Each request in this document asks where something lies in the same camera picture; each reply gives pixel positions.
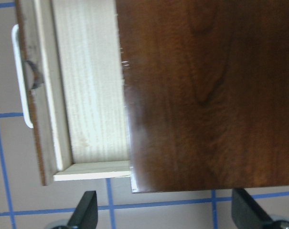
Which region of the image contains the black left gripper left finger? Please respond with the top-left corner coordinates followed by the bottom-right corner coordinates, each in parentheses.
top-left (67, 191), bottom-right (98, 229)

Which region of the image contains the light wood drawer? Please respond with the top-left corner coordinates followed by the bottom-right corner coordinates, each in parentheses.
top-left (15, 0), bottom-right (131, 186)

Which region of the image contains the white drawer handle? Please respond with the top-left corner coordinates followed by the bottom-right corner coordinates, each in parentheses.
top-left (11, 24), bottom-right (33, 129)

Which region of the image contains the dark wooden drawer cabinet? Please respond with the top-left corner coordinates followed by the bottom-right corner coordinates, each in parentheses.
top-left (116, 0), bottom-right (289, 193)

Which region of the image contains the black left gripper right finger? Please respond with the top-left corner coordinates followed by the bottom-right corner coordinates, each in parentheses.
top-left (231, 188), bottom-right (274, 229)

